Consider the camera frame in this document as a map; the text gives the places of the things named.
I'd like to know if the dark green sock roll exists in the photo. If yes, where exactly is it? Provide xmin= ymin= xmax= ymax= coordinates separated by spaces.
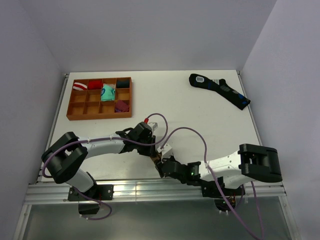
xmin=116 ymin=79 xmax=130 ymax=89

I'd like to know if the teal sock roll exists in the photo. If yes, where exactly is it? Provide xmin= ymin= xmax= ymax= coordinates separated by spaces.
xmin=100 ymin=84 xmax=116 ymax=102

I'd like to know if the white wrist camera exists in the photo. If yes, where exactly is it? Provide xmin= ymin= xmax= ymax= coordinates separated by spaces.
xmin=156 ymin=143 xmax=174 ymax=160
xmin=143 ymin=118 xmax=158 ymax=131

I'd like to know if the brown striped sock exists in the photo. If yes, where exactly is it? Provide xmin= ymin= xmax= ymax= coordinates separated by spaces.
xmin=150 ymin=152 xmax=162 ymax=166

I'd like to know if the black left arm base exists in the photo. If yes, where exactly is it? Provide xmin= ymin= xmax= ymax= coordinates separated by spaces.
xmin=67 ymin=184 xmax=114 ymax=220

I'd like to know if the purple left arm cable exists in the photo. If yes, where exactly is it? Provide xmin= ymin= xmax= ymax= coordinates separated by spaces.
xmin=41 ymin=112 xmax=169 ymax=221

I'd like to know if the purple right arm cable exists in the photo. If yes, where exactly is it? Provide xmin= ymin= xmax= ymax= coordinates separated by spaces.
xmin=161 ymin=126 xmax=265 ymax=240

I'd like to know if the black blue sock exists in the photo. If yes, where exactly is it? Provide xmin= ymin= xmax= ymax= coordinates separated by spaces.
xmin=189 ymin=73 xmax=251 ymax=110

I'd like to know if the purple sock roll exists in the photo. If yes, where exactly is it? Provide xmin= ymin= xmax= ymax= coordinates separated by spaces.
xmin=114 ymin=100 xmax=130 ymax=113

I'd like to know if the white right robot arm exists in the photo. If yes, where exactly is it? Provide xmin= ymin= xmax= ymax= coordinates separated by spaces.
xmin=153 ymin=143 xmax=283 ymax=195

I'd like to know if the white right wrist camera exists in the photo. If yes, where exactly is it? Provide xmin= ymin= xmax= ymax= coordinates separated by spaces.
xmin=156 ymin=143 xmax=174 ymax=160

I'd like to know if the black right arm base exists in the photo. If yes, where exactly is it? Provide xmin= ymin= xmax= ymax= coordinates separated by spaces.
xmin=200 ymin=177 xmax=245 ymax=213

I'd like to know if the orange compartment tray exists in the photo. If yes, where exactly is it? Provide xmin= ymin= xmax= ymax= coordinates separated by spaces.
xmin=66 ymin=77 xmax=133 ymax=121

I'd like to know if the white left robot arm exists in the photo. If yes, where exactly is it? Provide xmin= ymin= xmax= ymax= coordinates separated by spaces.
xmin=41 ymin=122 xmax=158 ymax=200

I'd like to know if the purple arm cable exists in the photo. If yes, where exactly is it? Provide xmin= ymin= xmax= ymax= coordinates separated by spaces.
xmin=161 ymin=126 xmax=265 ymax=240
xmin=41 ymin=112 xmax=169 ymax=221

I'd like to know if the red white striped sock roll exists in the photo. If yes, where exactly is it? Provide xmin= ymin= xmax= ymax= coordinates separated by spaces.
xmin=72 ymin=82 xmax=88 ymax=91

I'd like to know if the aluminium mounting rail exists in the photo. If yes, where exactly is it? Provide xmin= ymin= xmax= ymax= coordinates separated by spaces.
xmin=22 ymin=174 xmax=288 ymax=205

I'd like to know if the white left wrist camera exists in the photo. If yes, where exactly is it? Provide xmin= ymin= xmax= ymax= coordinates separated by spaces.
xmin=143 ymin=118 xmax=158 ymax=131

